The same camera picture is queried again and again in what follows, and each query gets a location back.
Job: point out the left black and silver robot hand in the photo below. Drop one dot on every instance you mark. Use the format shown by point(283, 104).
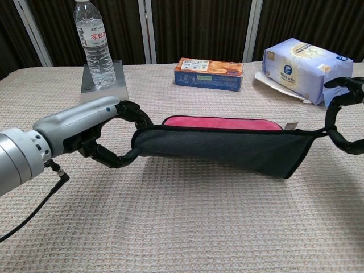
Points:
point(76, 122)

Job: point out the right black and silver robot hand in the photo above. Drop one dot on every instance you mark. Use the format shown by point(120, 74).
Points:
point(355, 96)

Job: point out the pink towel with black trim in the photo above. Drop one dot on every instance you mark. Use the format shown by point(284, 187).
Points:
point(227, 145)

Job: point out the pale blue tissue pack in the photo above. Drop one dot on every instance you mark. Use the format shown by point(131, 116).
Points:
point(301, 71)

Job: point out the silver metal box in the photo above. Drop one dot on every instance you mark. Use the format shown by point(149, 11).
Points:
point(120, 76)

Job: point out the clear plastic water bottle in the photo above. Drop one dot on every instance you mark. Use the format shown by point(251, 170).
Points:
point(96, 57)

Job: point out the beige woven tablecloth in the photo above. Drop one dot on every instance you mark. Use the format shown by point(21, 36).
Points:
point(170, 221)

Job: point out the orange and blue biscuit box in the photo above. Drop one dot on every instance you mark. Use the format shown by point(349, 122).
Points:
point(207, 81)

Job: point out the dark pleated curtain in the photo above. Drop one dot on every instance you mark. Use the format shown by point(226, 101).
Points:
point(199, 28)

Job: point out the white frame post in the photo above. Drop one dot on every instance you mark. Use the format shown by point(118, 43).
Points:
point(148, 42)
point(34, 34)
point(251, 34)

